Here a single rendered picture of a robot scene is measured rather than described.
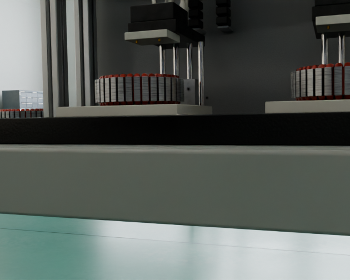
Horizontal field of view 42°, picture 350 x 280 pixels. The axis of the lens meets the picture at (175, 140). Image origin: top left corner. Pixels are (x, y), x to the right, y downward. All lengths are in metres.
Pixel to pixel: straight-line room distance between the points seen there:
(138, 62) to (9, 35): 6.86
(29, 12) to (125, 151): 7.89
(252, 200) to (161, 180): 0.06
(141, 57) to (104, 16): 0.11
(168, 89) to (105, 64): 0.36
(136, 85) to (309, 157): 0.29
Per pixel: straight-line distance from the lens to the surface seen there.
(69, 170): 0.33
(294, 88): 0.52
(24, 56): 7.92
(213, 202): 0.29
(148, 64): 0.86
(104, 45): 0.90
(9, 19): 7.74
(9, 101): 7.08
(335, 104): 0.46
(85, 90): 0.84
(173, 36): 0.63
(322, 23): 0.57
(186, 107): 0.52
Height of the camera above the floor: 0.77
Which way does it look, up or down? 3 degrees down
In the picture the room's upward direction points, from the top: 1 degrees counter-clockwise
